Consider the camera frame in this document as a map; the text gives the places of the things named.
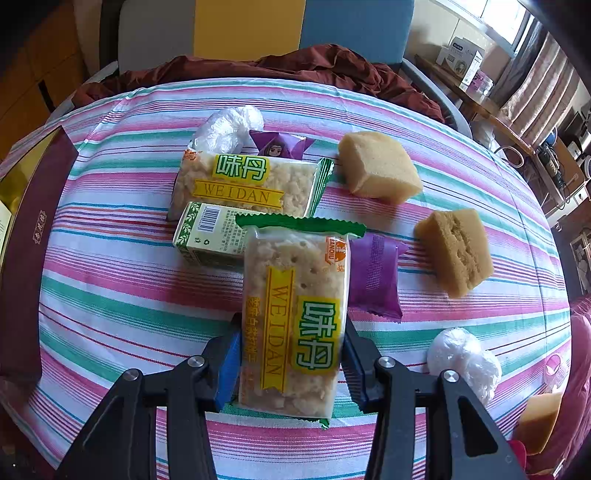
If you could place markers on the small purple box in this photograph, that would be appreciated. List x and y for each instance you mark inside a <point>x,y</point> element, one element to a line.
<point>475,81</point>

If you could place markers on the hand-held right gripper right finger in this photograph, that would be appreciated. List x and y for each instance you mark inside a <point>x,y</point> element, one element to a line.
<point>354,374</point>

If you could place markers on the window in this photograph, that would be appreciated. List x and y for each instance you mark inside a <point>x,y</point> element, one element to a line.
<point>505,23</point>

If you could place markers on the purple snack packet with figure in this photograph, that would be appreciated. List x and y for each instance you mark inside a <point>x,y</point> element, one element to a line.
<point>277,145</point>

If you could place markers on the maroon quilt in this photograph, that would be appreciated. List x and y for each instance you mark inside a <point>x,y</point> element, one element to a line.
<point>300,64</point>

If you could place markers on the grey bed frame rail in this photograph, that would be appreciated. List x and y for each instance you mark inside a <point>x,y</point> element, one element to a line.
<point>438,90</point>

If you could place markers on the orange wooden wardrobe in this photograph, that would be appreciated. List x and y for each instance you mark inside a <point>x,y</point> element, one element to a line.
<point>32,60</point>

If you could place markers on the blue yellow chair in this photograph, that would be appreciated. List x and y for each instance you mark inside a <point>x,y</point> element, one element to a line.
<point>231,27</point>

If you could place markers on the striped pink curtain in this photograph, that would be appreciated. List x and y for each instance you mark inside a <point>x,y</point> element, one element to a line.
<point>540,92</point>

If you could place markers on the wooden desk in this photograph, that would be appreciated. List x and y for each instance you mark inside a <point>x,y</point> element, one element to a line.
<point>485,108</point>

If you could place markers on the crumpled clear plastic wrap ball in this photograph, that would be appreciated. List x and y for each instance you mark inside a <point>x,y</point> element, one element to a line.
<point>461,357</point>
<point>221,129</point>

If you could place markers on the cracker packet with green edge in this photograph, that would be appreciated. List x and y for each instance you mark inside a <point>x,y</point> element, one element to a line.
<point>240,184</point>
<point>295,286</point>

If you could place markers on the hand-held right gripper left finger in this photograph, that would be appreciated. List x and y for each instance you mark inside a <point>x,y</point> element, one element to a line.
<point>228,369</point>

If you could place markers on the maroon gift box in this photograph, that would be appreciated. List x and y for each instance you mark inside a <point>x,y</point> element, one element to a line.
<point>32,230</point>

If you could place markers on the yellow sponge block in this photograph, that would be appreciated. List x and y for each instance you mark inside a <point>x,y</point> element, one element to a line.
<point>455,254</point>
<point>376,168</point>
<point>538,422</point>

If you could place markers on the small green and cream carton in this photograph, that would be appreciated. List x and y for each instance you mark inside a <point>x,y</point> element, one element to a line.
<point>207,235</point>

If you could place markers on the striped bed sheet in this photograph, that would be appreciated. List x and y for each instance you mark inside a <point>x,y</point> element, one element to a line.
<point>115,286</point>

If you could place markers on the white cardboard box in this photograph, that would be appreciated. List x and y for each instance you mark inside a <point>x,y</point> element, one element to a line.
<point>459,62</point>

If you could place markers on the plain purple snack packet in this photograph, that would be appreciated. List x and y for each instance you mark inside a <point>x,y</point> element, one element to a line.
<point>374,277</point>

